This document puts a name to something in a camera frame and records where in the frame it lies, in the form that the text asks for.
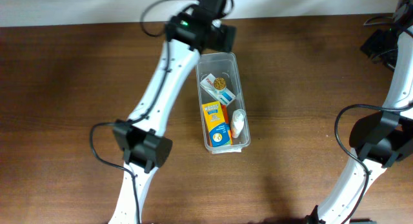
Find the white green medicine box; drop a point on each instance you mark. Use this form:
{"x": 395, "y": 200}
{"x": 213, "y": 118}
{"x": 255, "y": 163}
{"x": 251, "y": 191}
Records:
{"x": 226, "y": 98}

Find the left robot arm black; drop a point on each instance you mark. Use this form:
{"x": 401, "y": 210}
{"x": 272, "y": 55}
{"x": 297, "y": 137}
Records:
{"x": 141, "y": 137}

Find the orange medicine box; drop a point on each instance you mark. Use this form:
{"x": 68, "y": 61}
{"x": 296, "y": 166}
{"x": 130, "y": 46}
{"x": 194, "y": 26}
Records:
{"x": 225, "y": 114}

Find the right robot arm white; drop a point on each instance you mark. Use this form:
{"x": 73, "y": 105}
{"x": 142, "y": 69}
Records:
{"x": 383, "y": 138}

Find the white spray bottle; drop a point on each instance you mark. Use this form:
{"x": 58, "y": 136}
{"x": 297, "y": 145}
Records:
{"x": 237, "y": 122}

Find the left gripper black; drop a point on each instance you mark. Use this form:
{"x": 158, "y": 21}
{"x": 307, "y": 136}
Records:
{"x": 222, "y": 37}

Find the yellow medicine box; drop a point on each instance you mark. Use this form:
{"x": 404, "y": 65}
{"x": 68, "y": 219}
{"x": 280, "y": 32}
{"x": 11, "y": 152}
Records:
{"x": 218, "y": 132}

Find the small gold lid jar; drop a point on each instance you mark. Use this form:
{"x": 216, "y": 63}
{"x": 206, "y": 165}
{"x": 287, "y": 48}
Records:
{"x": 219, "y": 85}

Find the clear plastic container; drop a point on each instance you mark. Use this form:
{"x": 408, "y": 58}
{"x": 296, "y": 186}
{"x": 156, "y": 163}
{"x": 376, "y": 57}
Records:
{"x": 223, "y": 65}

